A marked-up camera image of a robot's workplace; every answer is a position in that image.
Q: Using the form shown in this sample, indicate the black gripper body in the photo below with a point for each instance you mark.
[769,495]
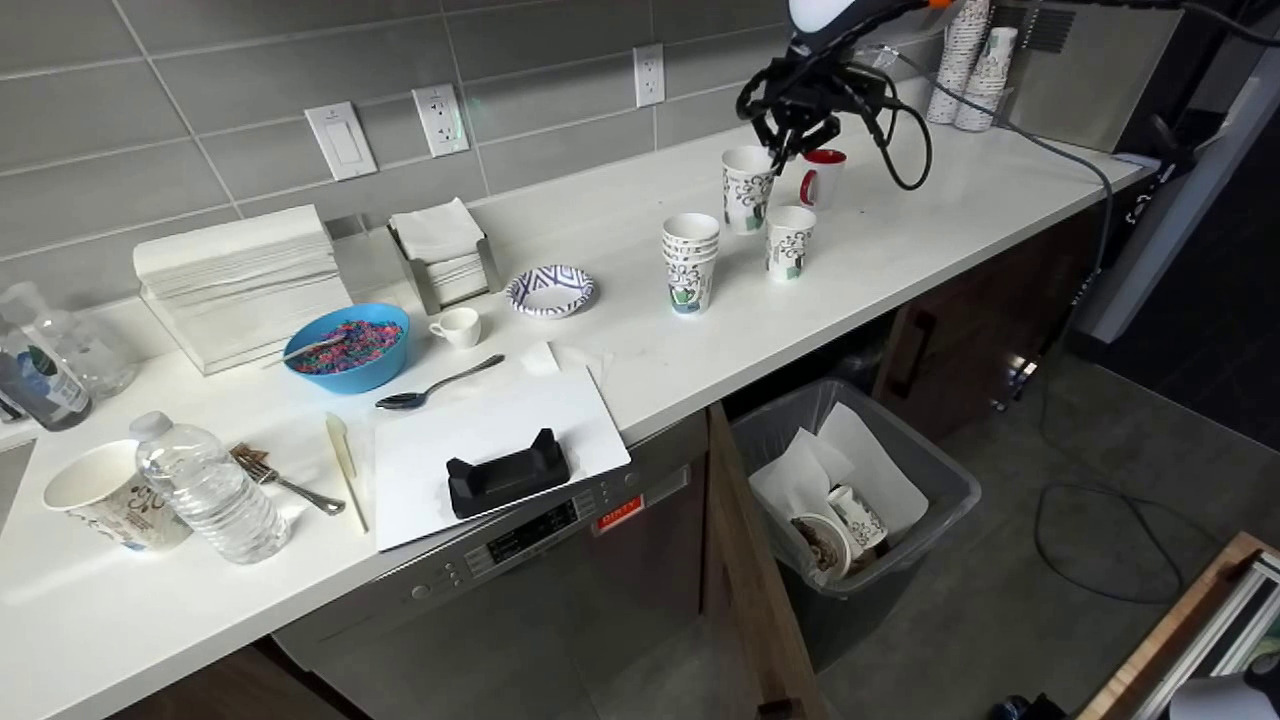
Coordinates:
[805,88]

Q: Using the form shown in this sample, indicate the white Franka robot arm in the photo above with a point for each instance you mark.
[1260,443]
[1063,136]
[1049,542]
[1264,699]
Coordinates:
[843,18]

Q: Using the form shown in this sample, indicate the small white cup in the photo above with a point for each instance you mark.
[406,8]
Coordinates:
[454,325]

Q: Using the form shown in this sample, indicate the discarded paper cup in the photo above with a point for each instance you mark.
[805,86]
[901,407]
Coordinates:
[823,546]

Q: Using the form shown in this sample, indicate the large brown patterned paper cup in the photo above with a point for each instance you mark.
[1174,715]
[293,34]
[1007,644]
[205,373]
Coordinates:
[114,501]

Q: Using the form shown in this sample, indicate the dark wooden base cabinet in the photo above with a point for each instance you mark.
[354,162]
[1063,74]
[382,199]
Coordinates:
[974,332]

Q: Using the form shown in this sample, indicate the blue patterned paper bowl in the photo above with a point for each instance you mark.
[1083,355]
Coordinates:
[553,290]

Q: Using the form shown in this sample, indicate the white square containers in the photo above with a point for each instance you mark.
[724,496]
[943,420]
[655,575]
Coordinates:
[441,254]

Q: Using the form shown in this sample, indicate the grey slanted panel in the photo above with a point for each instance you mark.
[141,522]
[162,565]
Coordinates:
[1174,213]

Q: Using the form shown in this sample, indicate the white cutting board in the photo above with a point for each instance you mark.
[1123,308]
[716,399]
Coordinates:
[494,420]

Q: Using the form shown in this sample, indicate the grey trash bin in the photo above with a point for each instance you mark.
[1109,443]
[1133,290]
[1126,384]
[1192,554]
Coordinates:
[943,512]

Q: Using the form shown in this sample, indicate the black plastic holder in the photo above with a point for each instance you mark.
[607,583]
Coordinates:
[507,477]

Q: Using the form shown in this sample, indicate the open cabinet door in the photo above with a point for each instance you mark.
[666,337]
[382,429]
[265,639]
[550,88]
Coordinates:
[746,587]

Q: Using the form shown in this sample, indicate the dark metal spoon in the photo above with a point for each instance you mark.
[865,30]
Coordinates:
[402,399]

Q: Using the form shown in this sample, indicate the blue plastic bowl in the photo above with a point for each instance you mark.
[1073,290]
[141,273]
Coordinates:
[349,348]

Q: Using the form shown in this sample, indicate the steel dishwasher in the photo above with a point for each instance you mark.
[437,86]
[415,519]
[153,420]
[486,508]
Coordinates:
[533,587]

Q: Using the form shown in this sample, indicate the thin wooden stick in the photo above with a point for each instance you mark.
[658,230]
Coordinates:
[344,473]

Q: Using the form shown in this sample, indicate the metal fork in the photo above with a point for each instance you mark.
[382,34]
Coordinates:
[259,466]

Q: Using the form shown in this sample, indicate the clear plastic water bottle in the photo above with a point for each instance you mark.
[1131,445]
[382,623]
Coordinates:
[212,495]

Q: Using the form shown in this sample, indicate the clear plastic container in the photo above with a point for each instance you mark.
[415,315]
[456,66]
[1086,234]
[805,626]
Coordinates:
[107,348]

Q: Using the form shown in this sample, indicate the clear jar blue label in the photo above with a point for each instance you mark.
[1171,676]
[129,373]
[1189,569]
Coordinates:
[40,373]

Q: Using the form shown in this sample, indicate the white wall outlet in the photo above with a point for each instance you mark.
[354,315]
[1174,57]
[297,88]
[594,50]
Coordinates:
[441,120]
[649,79]

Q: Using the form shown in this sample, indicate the white wall switch plate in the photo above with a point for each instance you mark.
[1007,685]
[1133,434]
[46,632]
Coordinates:
[343,142]

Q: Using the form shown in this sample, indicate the light wooden frame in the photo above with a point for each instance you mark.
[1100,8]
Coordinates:
[1174,626]

